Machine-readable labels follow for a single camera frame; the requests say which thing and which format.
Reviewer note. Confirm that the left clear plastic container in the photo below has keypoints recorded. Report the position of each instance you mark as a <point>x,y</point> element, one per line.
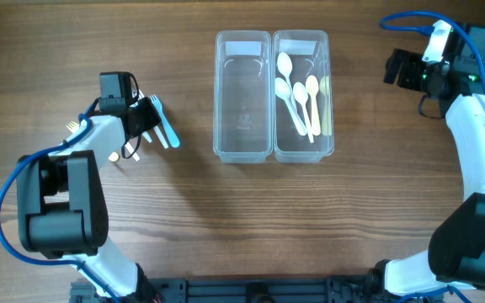
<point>242,131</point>

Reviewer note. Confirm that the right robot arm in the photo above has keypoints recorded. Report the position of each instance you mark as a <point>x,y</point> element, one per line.
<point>455,258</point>

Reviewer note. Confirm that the yellow plastic fork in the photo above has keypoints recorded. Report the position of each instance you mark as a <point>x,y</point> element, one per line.
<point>74,127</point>

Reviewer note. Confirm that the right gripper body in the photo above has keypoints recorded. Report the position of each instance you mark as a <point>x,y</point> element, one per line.
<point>429,70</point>

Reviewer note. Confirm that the clear plastic container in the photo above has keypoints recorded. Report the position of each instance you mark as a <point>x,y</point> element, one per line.
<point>242,131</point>
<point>309,52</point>

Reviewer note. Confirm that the yellow plastic spoon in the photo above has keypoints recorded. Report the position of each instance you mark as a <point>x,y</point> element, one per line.
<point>312,88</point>

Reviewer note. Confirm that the white fork, bluish handle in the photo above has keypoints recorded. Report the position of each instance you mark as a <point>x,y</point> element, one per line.
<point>173,138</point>

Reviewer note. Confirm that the white plastic fork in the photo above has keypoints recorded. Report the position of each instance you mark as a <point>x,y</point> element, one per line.
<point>146,135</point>
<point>131,151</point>
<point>160,136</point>

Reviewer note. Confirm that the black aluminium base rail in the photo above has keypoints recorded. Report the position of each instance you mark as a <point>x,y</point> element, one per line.
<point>333,289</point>

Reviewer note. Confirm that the right clear plastic container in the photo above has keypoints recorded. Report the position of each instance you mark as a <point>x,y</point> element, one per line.
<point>309,52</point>

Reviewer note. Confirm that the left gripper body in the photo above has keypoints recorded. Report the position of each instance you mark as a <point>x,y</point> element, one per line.
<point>147,114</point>

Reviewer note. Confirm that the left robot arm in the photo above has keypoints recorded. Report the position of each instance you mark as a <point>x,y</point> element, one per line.
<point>61,206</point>

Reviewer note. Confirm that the white plastic spoon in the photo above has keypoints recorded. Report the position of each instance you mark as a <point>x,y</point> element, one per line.
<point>283,92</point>
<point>284,66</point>
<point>301,97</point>

